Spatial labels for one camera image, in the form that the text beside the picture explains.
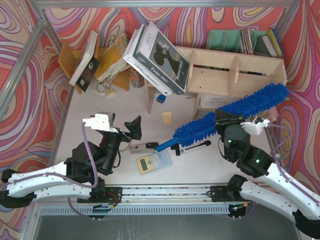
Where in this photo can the colored pencils cup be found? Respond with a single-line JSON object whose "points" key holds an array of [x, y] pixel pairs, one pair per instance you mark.
{"points": [[136, 80]]}

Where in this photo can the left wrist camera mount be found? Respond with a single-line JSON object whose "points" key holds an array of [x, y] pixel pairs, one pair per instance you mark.
{"points": [[101, 121]]}

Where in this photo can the white book black cover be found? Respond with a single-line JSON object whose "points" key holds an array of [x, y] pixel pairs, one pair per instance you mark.
{"points": [[86, 63]]}

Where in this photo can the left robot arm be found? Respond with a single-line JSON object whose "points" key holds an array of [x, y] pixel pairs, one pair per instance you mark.
{"points": [[77, 176]]}

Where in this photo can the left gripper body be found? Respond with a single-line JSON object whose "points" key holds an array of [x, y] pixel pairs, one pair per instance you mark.
{"points": [[124, 136]]}

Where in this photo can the white paper notebook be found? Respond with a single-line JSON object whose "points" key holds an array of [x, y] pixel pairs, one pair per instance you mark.
{"points": [[213, 101]]}

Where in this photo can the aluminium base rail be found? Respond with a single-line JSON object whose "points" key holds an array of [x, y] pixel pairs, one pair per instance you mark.
{"points": [[135, 194]]}

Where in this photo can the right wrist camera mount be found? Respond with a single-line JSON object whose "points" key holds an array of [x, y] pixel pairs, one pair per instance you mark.
{"points": [[256, 126]]}

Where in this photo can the wooden desktop bookshelf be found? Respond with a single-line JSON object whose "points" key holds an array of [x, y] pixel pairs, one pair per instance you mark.
{"points": [[230, 74]]}

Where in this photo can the blue and yellow book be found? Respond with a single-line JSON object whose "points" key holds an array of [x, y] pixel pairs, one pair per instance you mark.
{"points": [[270, 34]]}

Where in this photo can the beige and black stapler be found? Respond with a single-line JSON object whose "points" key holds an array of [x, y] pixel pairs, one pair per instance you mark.
{"points": [[144, 148]]}

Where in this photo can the blue microfiber duster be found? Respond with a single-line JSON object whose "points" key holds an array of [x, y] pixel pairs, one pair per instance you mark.
{"points": [[197, 130]]}

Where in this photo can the white and black utility knife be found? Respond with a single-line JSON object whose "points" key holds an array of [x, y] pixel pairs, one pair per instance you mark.
{"points": [[182, 150]]}

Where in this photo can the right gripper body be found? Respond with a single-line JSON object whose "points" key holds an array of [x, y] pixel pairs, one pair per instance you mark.
{"points": [[229, 119]]}

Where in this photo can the yellow wooden book stand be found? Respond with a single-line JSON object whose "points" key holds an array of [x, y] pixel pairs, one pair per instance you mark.
{"points": [[67, 60]]}

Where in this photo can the brass padlock with ring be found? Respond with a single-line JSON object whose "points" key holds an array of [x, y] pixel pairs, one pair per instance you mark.
{"points": [[105, 89]]}

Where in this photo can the teal file organizer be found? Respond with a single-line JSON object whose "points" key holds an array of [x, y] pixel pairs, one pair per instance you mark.
{"points": [[231, 41]]}

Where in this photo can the pink pig toy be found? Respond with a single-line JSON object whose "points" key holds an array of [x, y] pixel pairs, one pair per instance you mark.
{"points": [[271, 114]]}

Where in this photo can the yellow books stack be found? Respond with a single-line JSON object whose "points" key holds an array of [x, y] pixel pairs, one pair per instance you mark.
{"points": [[111, 61]]}

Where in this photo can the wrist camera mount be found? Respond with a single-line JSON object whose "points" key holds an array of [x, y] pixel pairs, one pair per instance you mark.
{"points": [[101, 121], [256, 126]]}

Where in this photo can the blue pencil sharpener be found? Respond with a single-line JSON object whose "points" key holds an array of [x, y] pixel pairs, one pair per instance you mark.
{"points": [[161, 99]]}

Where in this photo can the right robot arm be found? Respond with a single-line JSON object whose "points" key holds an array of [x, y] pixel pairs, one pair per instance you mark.
{"points": [[290, 198]]}

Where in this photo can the white Chokladfabriken book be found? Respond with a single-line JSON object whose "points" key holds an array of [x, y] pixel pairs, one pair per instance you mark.
{"points": [[128, 56]]}

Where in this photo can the yellow sticky note pad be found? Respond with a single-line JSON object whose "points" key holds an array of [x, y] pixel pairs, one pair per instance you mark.
{"points": [[167, 118]]}

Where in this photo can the yellow and blue calculator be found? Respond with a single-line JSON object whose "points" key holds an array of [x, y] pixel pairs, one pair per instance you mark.
{"points": [[154, 162]]}

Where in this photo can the Twins story dark book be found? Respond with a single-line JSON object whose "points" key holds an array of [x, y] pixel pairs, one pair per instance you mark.
{"points": [[161, 58]]}

